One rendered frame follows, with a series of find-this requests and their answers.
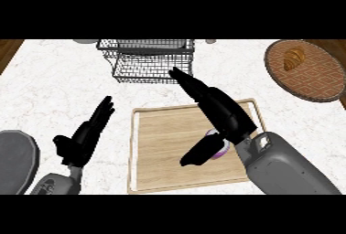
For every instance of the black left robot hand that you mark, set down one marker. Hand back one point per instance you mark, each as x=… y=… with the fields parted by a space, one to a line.
x=87 y=137

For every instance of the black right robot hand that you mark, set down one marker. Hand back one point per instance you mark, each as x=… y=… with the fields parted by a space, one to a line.
x=221 y=109

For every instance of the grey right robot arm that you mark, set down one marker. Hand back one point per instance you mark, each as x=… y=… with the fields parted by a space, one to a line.
x=282 y=166

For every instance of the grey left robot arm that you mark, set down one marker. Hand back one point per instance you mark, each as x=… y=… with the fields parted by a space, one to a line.
x=58 y=182

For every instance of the purple rimmed can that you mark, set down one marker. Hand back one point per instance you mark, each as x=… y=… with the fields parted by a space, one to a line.
x=224 y=149

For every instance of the pale wooden tray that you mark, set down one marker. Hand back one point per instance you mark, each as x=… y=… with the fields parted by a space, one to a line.
x=190 y=149

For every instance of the dark grey rounded appliance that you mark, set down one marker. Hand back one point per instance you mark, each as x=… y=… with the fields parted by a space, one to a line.
x=16 y=163

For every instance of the small pale grey object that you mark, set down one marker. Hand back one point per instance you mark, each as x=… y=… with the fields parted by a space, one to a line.
x=211 y=40

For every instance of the golden brown croissant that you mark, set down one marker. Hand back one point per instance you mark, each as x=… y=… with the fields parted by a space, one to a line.
x=294 y=59

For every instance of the round brown patterned placemat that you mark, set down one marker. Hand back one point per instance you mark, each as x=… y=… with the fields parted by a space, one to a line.
x=308 y=71

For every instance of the pale grey rounded object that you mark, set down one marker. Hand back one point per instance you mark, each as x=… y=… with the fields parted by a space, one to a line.
x=87 y=40

